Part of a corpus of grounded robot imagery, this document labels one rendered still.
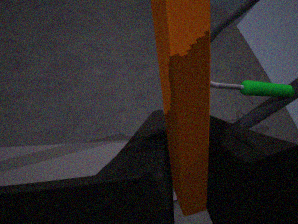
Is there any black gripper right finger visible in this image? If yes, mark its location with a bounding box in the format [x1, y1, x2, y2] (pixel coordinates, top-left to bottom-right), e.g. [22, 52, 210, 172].
[206, 115, 298, 224]

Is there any orange handle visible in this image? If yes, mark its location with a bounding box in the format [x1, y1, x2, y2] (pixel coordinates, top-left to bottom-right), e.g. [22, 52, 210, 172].
[150, 0, 212, 217]

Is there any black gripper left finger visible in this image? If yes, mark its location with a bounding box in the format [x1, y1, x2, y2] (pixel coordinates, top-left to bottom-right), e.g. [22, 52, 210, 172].
[0, 109, 174, 224]

